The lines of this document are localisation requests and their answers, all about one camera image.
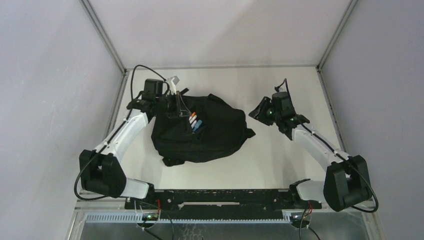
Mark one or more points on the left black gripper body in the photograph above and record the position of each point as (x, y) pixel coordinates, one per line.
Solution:
(167, 104)

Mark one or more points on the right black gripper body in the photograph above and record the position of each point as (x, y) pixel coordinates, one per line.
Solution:
(277, 116)

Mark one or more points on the pink capped white marker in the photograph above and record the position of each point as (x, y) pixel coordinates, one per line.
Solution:
(195, 117)

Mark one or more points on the black backpack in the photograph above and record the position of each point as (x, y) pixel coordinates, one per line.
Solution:
(222, 132)

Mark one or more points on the orange capped white marker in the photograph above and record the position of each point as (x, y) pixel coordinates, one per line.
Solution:
(192, 116)

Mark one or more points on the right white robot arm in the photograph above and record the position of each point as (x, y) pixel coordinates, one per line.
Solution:
(346, 183)

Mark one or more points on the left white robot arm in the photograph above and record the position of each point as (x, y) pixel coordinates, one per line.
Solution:
(100, 168)

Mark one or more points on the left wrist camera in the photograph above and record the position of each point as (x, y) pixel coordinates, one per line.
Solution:
(172, 82)

